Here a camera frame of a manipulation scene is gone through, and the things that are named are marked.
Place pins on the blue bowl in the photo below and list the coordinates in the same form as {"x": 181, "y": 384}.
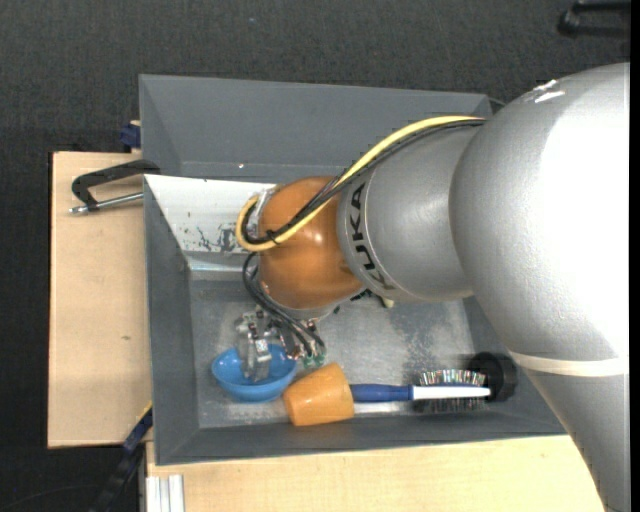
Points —
{"x": 235, "y": 386}

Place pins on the blue and white brush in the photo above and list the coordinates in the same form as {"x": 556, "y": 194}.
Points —
{"x": 380, "y": 393}

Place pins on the black round cap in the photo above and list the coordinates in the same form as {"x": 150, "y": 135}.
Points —
{"x": 504, "y": 376}

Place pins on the grey metal bin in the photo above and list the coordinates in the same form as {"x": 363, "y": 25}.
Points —
{"x": 170, "y": 350}

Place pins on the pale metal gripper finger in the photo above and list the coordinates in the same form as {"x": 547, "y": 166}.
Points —
{"x": 263, "y": 362}
{"x": 248, "y": 361}

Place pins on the pale brown flat board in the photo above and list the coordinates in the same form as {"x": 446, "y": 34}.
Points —
{"x": 95, "y": 310}

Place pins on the orange cup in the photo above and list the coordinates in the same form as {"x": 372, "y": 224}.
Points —
{"x": 320, "y": 397}

